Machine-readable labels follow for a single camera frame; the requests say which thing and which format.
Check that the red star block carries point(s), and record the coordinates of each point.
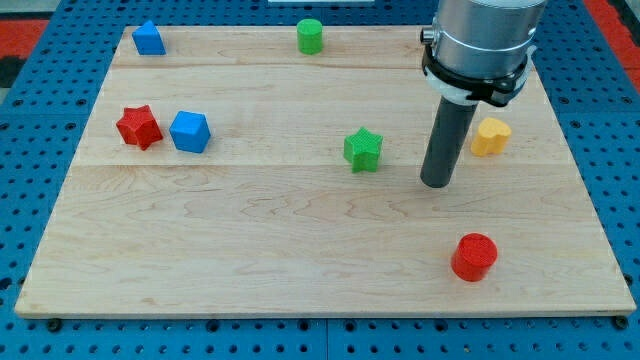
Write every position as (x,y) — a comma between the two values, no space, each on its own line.
(138,126)

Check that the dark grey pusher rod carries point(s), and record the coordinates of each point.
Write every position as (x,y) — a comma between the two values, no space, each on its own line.
(451,125)

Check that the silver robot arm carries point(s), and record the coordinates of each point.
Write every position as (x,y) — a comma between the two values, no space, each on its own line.
(480,50)

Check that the yellow heart block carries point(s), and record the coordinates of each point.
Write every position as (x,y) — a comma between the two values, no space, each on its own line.
(491,137)

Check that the green star block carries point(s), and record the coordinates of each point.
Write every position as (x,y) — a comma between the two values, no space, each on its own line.
(362,150)

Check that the green cylinder block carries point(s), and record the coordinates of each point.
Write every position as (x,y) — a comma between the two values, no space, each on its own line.
(309,36)

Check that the red cylinder block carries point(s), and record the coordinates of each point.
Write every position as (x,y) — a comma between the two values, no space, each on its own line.
(473,257)

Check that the light wooden board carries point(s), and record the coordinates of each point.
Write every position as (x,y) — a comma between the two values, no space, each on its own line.
(269,221)

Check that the blue triangular block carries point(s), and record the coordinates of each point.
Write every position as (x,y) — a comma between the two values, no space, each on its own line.
(148,40)

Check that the blue cube block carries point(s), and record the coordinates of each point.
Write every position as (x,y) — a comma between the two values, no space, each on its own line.
(190,131)

